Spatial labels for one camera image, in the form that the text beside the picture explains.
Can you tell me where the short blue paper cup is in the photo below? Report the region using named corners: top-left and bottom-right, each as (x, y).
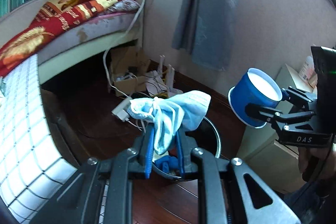
top-left (228, 68), bottom-right (282, 128)

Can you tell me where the light blue face mask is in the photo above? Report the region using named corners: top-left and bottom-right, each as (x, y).
top-left (127, 90), bottom-right (211, 155)

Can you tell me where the blue knitted cloth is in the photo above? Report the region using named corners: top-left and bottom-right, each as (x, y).
top-left (154, 155), bottom-right (179, 174)

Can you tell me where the black trash bin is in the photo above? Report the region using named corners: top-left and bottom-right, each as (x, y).
top-left (152, 117), bottom-right (222, 181)

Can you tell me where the person right hand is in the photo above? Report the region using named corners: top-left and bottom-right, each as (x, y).
top-left (298, 143), bottom-right (335, 182)

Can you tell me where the white grid tablecloth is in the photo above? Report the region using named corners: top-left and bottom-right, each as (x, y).
top-left (1, 55), bottom-right (77, 223)

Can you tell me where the white power strip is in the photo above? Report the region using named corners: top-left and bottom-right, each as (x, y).
top-left (112, 97), bottom-right (131, 122)

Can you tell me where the grey curtain right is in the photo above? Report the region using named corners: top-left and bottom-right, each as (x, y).
top-left (172, 0), bottom-right (238, 71)

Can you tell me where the white wifi router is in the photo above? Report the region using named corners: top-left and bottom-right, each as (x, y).
top-left (145, 55), bottom-right (183, 98)

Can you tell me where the cardboard box on floor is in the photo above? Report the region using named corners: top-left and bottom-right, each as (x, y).
top-left (110, 46), bottom-right (150, 97)

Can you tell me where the red yellow quilt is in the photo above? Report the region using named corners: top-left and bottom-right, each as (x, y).
top-left (1, 0), bottom-right (122, 77)

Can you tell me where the bed mattress and frame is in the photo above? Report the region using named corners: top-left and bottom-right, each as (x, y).
top-left (38, 0), bottom-right (142, 84)

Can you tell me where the white power cable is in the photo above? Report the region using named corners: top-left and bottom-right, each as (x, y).
top-left (102, 0), bottom-right (147, 98)

